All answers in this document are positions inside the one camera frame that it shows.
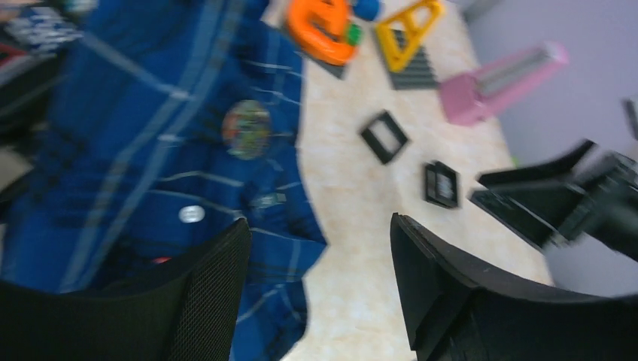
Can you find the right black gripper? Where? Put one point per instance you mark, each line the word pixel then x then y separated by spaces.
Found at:
pixel 603 204

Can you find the dark small baseplate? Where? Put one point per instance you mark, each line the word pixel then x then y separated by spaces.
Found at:
pixel 337 71

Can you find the green lego brick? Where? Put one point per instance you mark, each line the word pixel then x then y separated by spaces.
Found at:
pixel 353 34

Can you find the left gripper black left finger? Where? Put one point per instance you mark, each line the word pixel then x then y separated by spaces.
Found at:
pixel 182 309

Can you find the blue lego brick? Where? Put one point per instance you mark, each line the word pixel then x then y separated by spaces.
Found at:
pixel 367 10

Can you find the blue plaid shirt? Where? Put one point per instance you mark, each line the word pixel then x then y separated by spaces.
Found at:
pixel 131 169

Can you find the round colourful badge brooch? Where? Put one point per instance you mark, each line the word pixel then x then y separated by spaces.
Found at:
pixel 246 129

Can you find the yellow toy piece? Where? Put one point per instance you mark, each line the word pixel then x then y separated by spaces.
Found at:
pixel 400 34

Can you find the orange letter e toy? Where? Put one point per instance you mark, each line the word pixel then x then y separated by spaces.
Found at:
pixel 319 27

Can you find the grey lego baseplate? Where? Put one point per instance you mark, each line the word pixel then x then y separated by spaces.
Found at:
pixel 418 74

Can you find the black square frame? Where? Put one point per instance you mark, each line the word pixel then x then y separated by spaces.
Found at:
pixel 383 153
pixel 441 185

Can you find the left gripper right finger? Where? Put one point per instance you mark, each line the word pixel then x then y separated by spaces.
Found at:
pixel 459 307

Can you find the pink wedge stand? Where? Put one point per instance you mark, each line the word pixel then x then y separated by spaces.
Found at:
pixel 473 96

